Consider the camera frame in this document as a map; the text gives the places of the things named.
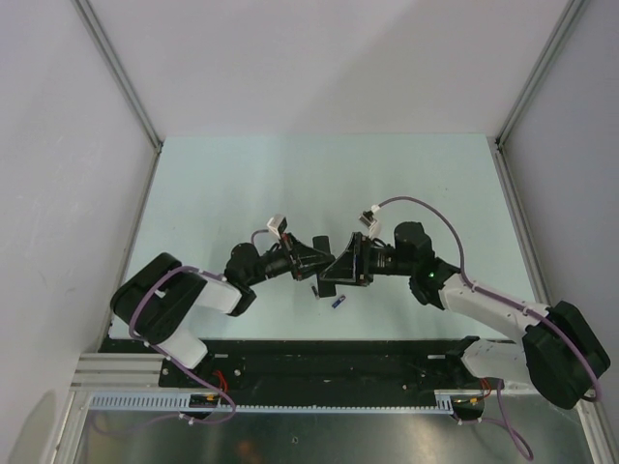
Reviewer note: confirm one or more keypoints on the left aluminium frame post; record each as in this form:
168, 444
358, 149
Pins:
102, 42

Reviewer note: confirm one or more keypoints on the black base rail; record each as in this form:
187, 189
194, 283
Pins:
338, 373

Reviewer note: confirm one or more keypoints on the aluminium frame post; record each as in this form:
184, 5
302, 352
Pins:
102, 42
558, 38

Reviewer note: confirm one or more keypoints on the white slotted cable duct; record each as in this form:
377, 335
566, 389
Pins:
193, 402

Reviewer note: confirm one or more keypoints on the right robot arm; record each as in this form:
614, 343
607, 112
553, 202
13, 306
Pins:
548, 347

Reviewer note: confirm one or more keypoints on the purple battery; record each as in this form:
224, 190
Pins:
338, 301

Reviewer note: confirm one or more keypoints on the right aluminium frame post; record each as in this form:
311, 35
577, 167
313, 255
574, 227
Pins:
558, 38

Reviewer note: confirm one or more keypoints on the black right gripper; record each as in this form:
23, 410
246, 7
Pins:
354, 264

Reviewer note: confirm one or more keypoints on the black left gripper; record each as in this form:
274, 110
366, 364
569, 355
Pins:
301, 252

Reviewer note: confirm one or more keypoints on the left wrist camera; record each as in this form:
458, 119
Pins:
277, 226

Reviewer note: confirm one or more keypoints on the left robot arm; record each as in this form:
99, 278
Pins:
155, 302

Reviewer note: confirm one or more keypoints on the black remote control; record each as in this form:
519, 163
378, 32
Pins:
323, 288

